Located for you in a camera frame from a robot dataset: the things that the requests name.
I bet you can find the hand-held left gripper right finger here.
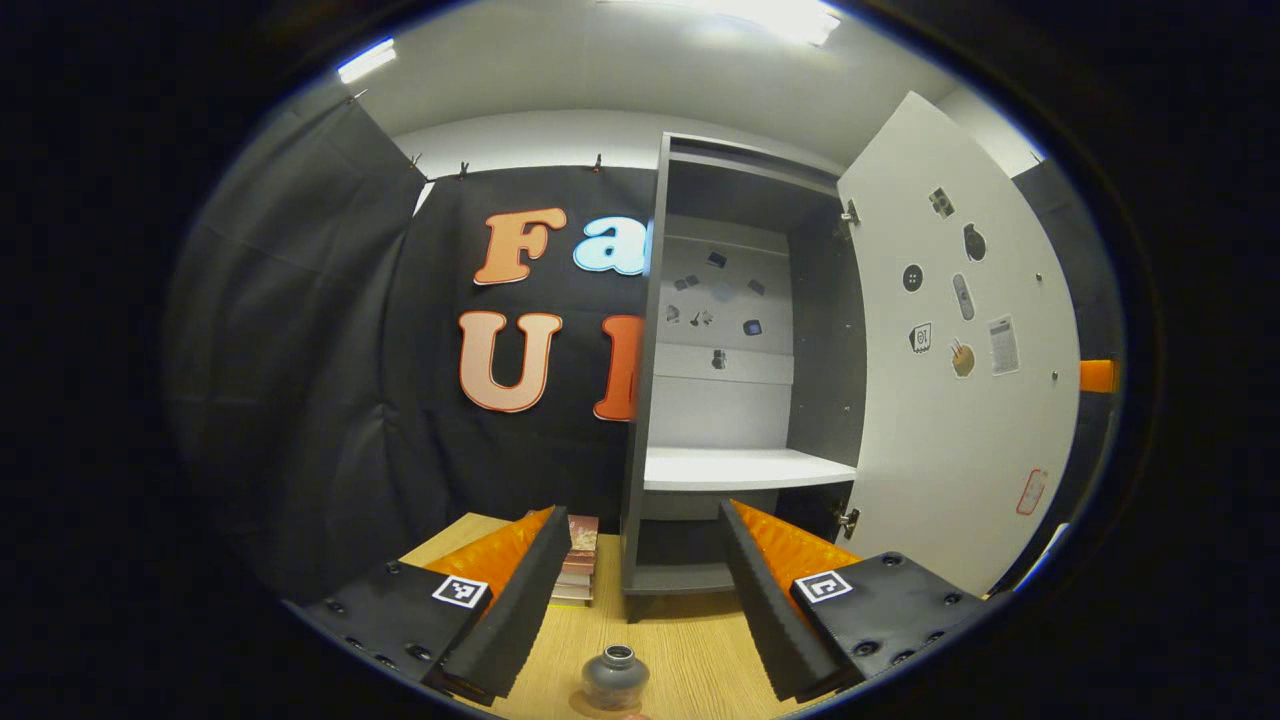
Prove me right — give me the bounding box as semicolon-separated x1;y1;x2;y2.
719;498;993;704

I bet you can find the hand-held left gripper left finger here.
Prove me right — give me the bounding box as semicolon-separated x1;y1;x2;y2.
283;505;574;708

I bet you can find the silver drink bottle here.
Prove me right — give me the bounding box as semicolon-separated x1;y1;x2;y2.
582;645;651;713

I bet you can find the white cabinet door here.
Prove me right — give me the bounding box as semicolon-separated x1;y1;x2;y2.
836;91;1083;597

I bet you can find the grey cabinet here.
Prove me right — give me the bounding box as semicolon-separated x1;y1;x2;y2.
620;132;869;623

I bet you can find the white cabinet shelf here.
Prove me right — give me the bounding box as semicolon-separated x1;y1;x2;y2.
643;447;859;492

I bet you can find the stack of thin books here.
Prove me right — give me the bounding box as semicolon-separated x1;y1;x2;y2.
548;514;600;607

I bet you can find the black backdrop cloth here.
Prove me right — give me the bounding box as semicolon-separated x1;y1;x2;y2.
160;95;1126;606

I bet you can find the ceiling panel light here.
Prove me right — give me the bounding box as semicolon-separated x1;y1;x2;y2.
600;0;843;47

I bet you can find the long ceiling strip light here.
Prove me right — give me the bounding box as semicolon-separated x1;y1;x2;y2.
337;38;397;85

